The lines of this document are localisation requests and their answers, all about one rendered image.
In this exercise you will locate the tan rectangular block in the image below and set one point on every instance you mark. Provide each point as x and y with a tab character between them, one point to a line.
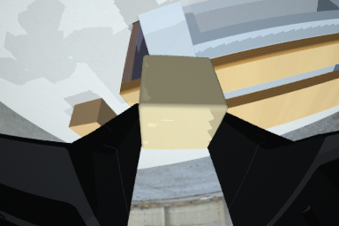
87	116

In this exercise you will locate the small beige block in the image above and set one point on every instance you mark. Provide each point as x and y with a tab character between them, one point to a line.
181	102

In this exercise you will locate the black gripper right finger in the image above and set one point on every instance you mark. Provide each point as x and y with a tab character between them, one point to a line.
262	173

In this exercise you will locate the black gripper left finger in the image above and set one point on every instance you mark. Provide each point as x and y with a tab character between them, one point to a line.
95	174

